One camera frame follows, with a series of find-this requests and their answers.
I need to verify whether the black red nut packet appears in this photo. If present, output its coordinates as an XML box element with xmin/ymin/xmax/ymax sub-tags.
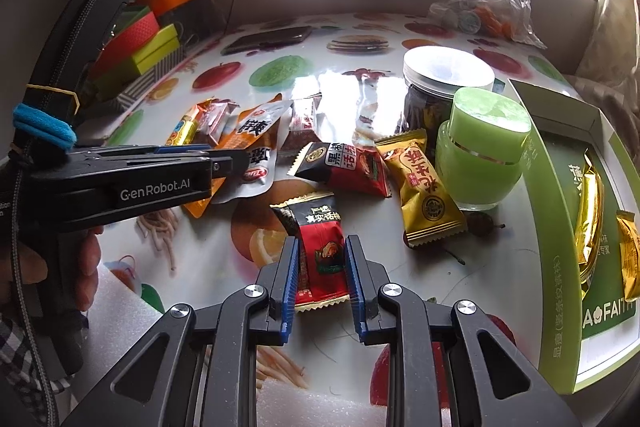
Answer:
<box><xmin>270</xmin><ymin>191</ymin><xmax>349</xmax><ymax>312</ymax></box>

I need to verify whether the black red snack packet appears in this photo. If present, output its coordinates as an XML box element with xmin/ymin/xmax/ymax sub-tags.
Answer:
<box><xmin>288</xmin><ymin>142</ymin><xmax>390</xmax><ymax>198</ymax></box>

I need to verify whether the pink red wafer packet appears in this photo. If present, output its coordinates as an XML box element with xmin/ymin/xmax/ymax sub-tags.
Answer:
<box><xmin>281</xmin><ymin>93</ymin><xmax>321</xmax><ymax>155</ymax></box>

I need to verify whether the pink silver snack packet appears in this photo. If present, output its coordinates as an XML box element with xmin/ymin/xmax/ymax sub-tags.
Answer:
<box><xmin>194</xmin><ymin>98</ymin><xmax>239</xmax><ymax>147</ymax></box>

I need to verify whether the orange white konjac snack pouch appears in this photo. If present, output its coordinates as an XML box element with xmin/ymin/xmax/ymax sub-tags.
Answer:
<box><xmin>183</xmin><ymin>93</ymin><xmax>291</xmax><ymax>219</ymax></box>

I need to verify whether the long gold candy bar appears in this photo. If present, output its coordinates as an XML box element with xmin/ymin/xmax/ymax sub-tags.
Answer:
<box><xmin>574</xmin><ymin>150</ymin><xmax>604</xmax><ymax>298</ymax></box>

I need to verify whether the small gold snack packet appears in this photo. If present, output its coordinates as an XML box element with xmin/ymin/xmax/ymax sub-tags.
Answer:
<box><xmin>616</xmin><ymin>210</ymin><xmax>640</xmax><ymax>303</ymax></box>

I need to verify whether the plaid sleeve forearm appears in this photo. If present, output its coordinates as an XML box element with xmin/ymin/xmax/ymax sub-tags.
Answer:
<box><xmin>1</xmin><ymin>317</ymin><xmax>49</xmax><ymax>426</ymax></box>

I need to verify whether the left hand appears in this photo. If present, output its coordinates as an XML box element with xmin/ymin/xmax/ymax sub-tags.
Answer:
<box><xmin>0</xmin><ymin>225</ymin><xmax>104</xmax><ymax>313</ymax></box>

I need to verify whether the yellow peanut crisp packet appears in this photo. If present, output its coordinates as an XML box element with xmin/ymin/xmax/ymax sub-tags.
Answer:
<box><xmin>375</xmin><ymin>129</ymin><xmax>468</xmax><ymax>248</ymax></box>

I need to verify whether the striped black white box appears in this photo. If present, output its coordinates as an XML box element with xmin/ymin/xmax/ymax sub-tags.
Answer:
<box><xmin>111</xmin><ymin>46</ymin><xmax>186</xmax><ymax>114</ymax></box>

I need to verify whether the green plastic jar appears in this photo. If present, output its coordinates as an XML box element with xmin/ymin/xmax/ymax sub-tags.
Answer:
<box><xmin>435</xmin><ymin>88</ymin><xmax>532</xmax><ymax>211</ymax></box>

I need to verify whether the yellow green box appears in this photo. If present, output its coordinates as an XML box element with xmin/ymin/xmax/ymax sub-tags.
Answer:
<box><xmin>94</xmin><ymin>22</ymin><xmax>180</xmax><ymax>98</ymax></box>

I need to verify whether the green white gift box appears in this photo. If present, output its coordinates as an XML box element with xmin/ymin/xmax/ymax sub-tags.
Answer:
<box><xmin>511</xmin><ymin>80</ymin><xmax>639</xmax><ymax>395</ymax></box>

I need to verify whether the black smartphone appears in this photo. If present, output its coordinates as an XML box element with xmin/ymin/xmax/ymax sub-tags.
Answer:
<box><xmin>221</xmin><ymin>25</ymin><xmax>312</xmax><ymax>55</ymax></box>

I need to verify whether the clear plastic bag with items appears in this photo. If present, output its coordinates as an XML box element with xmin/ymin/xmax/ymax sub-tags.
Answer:
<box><xmin>428</xmin><ymin>0</ymin><xmax>546</xmax><ymax>50</ymax></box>

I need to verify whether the floral beige curtain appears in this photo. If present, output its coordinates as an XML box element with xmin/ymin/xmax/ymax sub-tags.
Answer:
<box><xmin>567</xmin><ymin>0</ymin><xmax>639</xmax><ymax>161</ymax></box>

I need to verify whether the black braided cable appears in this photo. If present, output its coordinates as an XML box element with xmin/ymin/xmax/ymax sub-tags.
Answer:
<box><xmin>8</xmin><ymin>0</ymin><xmax>123</xmax><ymax>427</ymax></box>

